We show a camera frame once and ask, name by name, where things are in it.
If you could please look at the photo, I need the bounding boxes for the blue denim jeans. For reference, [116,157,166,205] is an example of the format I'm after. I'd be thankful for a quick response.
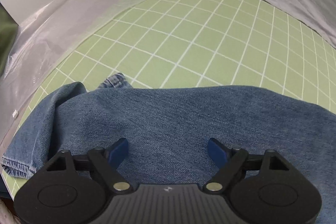
[1,74,335,223]

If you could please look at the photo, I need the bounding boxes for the clear plastic storage bag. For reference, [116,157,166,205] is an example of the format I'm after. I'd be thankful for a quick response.
[0,0,169,151]

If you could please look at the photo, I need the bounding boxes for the green grid cutting mat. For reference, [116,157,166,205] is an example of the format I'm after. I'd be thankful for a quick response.
[1,0,336,195]

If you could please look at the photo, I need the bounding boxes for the green curtain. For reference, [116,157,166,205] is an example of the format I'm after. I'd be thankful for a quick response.
[0,4,18,76]

